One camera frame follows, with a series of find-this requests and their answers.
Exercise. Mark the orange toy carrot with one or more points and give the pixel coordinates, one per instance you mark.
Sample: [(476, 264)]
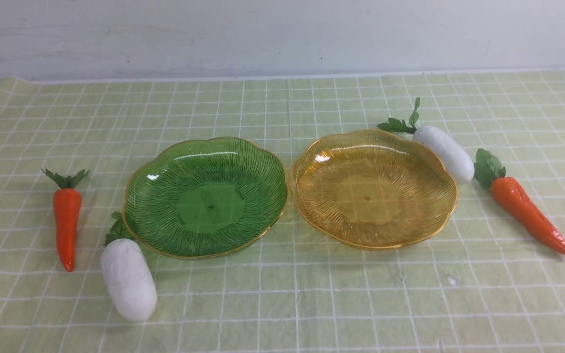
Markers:
[(506, 191), (66, 208)]

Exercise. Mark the amber plastic plate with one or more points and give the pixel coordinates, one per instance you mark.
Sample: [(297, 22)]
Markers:
[(371, 190)]

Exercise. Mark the green checkered tablecloth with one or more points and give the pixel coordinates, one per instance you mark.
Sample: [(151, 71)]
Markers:
[(482, 285)]

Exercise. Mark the white toy radish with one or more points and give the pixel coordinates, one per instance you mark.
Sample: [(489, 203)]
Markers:
[(454, 158), (126, 274)]

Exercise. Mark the green plastic plate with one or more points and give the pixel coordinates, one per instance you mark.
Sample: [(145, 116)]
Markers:
[(205, 198)]

